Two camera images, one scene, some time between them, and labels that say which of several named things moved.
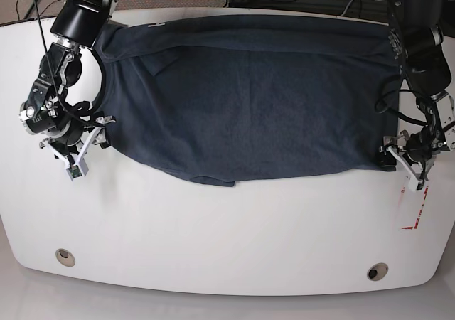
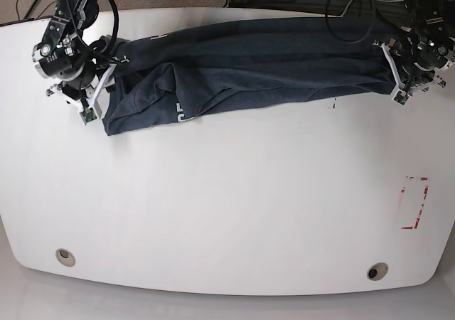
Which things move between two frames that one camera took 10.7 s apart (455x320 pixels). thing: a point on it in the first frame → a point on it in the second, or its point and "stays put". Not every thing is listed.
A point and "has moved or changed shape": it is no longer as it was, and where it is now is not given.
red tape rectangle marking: x=419 y=211 stays put
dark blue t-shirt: x=219 y=100 has moved or changed shape
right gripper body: x=415 y=153 → x=409 y=78
